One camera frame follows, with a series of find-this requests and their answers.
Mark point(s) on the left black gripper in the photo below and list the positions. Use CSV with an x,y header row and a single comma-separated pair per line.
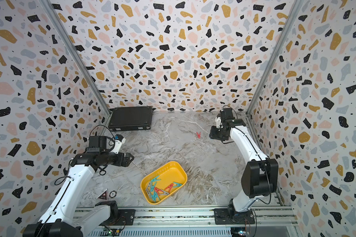
x,y
126,160

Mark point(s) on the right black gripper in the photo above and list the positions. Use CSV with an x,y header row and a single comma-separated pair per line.
x,y
212,135

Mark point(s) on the yellow plastic storage box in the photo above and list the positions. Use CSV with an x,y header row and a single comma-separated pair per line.
x,y
168,173

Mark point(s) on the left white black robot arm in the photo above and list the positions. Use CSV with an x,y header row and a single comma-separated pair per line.
x,y
57,221

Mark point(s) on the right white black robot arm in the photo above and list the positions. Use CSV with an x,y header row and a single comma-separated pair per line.
x,y
259,179

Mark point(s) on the teal clothespin in box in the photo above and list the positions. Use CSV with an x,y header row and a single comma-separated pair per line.
x,y
155,179
175,185

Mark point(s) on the red clothespin in box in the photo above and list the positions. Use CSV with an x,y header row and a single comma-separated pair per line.
x,y
158,191

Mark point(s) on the round black sticker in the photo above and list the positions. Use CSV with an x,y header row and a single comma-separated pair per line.
x,y
112,194

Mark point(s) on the triangular warning sticker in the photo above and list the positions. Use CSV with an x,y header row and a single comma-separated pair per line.
x,y
103,195

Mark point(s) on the black flat case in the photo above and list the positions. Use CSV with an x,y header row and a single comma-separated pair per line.
x,y
131,118

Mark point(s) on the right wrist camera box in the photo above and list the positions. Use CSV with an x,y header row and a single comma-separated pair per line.
x,y
225,115

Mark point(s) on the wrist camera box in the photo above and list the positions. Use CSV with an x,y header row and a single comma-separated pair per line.
x,y
225,115
119,140

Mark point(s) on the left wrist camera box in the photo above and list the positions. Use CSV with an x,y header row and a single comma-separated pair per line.
x,y
119,140

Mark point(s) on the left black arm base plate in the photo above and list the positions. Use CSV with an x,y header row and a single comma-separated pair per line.
x,y
122,217

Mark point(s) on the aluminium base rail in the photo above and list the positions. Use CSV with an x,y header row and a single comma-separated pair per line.
x,y
199,221

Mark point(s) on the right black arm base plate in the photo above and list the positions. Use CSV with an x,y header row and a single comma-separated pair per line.
x,y
228,216

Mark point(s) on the right aluminium corner post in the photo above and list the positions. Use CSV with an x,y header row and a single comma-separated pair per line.
x,y
279,45

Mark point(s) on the aluminium corner post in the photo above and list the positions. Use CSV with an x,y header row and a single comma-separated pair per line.
x,y
279,45
49,10

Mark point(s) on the left aluminium corner post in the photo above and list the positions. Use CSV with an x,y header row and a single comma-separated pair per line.
x,y
49,10

